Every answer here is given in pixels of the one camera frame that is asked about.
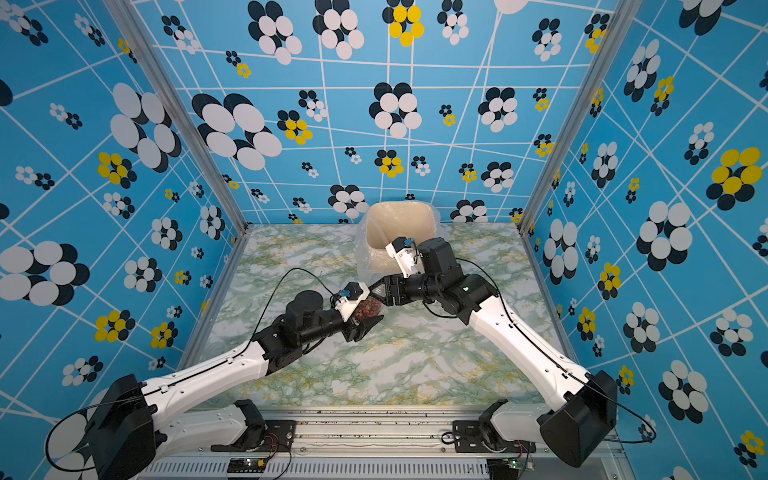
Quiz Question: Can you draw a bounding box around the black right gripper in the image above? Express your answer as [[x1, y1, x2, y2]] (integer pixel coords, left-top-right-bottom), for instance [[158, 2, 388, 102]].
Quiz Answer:
[[368, 272, 445, 308]]

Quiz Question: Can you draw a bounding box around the clear jar with dried flowers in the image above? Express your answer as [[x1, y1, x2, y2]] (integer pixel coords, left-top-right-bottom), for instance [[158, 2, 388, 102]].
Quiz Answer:
[[353, 297, 384, 322]]

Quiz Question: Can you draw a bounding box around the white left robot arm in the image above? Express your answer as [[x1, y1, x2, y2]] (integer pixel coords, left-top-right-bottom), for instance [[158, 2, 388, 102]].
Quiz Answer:
[[85, 283, 383, 479]]

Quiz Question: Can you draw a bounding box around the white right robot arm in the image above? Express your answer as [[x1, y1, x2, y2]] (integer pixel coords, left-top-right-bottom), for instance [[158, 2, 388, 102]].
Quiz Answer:
[[369, 237, 617, 467]]

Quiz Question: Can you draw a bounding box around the clear plastic bin liner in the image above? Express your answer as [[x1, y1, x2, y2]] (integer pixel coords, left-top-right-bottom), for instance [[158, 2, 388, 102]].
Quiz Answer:
[[353, 202, 451, 283]]

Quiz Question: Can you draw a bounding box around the cream plastic trash bin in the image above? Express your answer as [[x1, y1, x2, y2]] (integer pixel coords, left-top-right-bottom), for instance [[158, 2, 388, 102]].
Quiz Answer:
[[364, 200, 438, 283]]

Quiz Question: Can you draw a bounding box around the left green circuit board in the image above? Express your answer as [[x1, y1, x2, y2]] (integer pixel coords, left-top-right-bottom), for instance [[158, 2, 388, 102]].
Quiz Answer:
[[227, 457, 269, 476]]

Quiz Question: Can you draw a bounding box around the green circuit board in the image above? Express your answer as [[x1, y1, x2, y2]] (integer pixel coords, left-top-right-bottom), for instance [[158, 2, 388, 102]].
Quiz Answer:
[[227, 457, 269, 476], [486, 458, 529, 480]]

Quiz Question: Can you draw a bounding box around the right green circuit board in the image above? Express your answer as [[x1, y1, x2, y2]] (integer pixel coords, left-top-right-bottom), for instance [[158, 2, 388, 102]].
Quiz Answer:
[[486, 458, 529, 480]]

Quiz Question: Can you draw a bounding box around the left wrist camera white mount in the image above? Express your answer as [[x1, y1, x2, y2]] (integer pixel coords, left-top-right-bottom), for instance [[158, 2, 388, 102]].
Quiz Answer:
[[331, 282, 370, 322]]

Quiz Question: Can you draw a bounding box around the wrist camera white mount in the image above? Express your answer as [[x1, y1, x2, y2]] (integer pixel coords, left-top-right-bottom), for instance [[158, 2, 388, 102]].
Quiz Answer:
[[385, 236, 423, 278], [331, 282, 370, 322]]

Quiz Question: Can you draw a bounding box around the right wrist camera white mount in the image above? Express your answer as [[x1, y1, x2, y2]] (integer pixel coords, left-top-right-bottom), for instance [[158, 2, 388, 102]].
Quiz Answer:
[[385, 236, 423, 278]]

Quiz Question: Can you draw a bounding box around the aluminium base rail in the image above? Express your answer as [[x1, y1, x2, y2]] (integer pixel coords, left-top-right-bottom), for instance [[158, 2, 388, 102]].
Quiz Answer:
[[110, 405, 637, 480]]

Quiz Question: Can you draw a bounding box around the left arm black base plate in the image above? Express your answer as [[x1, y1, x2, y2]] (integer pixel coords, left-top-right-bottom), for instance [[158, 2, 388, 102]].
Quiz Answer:
[[210, 420, 297, 453]]

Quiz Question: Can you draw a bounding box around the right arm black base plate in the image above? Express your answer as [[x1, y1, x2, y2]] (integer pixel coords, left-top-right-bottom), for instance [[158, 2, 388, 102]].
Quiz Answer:
[[441, 420, 537, 456]]

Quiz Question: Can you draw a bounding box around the aluminium frame post right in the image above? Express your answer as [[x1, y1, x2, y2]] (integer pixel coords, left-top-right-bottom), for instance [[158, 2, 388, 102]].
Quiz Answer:
[[519, 0, 642, 235]]

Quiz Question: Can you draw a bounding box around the aluminium frame post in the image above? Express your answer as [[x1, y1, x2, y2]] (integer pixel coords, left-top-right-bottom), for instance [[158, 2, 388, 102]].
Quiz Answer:
[[104, 1, 248, 235], [519, 0, 642, 235]]

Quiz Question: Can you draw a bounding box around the aluminium frame post left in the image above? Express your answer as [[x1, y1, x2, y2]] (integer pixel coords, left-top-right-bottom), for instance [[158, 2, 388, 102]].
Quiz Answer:
[[104, 1, 248, 235]]

